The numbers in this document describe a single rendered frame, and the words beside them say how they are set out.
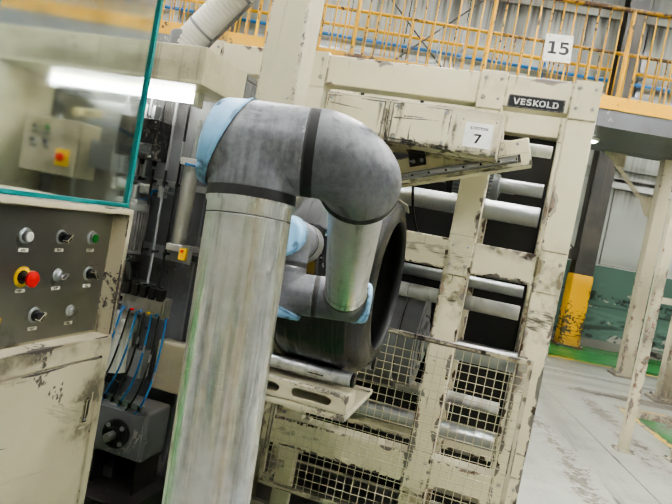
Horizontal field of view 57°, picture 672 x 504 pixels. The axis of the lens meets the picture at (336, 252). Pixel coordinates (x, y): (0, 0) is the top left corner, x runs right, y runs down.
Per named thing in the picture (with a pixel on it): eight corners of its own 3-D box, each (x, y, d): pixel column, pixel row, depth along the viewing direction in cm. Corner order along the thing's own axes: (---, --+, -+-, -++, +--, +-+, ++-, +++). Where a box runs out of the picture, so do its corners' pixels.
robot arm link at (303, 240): (257, 255, 129) (264, 209, 130) (277, 261, 141) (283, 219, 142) (299, 261, 127) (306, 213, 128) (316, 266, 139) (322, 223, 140)
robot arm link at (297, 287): (308, 323, 128) (317, 264, 129) (253, 315, 128) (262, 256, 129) (311, 322, 137) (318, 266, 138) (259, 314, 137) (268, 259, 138)
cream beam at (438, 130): (318, 132, 214) (326, 90, 213) (338, 144, 238) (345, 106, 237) (495, 158, 197) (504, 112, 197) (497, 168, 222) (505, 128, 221)
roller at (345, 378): (248, 357, 190) (241, 361, 186) (249, 343, 189) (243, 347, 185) (355, 385, 181) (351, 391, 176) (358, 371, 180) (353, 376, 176)
